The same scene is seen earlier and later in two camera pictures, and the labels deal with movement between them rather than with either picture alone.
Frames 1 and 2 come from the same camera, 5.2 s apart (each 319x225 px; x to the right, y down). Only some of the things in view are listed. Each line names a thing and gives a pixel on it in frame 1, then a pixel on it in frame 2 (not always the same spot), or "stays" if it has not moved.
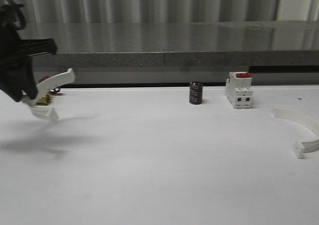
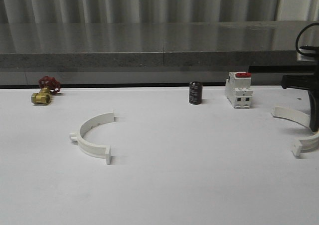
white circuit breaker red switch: x=238 y=89 stays
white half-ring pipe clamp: x=43 y=111 → x=91 y=149
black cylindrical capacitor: x=196 y=93 stays
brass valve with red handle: x=45 y=99 stays
